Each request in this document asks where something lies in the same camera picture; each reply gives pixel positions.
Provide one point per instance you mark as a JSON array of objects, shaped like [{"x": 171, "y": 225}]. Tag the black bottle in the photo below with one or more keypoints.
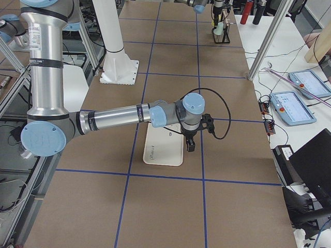
[{"x": 261, "y": 4}]

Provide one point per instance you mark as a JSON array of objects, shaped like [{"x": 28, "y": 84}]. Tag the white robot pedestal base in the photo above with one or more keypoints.
[{"x": 118, "y": 68}]

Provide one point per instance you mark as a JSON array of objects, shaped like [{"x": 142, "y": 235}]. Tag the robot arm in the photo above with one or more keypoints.
[
  {"x": 56, "y": 117},
  {"x": 199, "y": 5}
]

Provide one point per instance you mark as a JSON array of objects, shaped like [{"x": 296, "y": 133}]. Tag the black wire cup rack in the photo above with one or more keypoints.
[{"x": 224, "y": 39}]

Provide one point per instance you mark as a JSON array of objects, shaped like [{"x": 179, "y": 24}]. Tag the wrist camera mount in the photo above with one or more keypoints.
[{"x": 207, "y": 122}]

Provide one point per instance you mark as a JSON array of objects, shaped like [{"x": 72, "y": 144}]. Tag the white chair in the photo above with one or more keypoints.
[{"x": 75, "y": 82}]

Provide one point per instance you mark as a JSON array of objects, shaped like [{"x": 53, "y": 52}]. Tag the black laptop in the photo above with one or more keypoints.
[{"x": 312, "y": 163}]

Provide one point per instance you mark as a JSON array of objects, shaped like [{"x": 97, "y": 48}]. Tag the near blue teach pendant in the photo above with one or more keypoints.
[{"x": 291, "y": 108}]

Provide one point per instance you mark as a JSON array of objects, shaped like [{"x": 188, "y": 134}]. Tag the far blue teach pendant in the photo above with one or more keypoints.
[{"x": 308, "y": 81}]

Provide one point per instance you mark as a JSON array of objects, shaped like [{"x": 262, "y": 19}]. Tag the cream rabbit serving tray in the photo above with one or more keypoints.
[{"x": 163, "y": 147}]

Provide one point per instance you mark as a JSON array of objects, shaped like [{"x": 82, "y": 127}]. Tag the metal rod white stand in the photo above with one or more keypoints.
[{"x": 295, "y": 86}]

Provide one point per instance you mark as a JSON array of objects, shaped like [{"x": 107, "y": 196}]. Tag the blue teach pendant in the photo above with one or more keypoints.
[
  {"x": 308, "y": 81},
  {"x": 291, "y": 108}
]

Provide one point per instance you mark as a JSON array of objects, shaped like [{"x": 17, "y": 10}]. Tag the mint green cup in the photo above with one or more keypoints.
[{"x": 218, "y": 30}]

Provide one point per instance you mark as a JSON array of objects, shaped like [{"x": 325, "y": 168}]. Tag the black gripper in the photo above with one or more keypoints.
[
  {"x": 215, "y": 7},
  {"x": 189, "y": 135}
]

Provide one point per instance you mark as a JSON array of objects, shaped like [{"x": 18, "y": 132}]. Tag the aluminium frame post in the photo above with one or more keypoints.
[{"x": 283, "y": 9}]

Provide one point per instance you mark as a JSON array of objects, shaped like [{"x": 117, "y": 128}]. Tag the red bottle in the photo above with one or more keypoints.
[{"x": 246, "y": 12}]

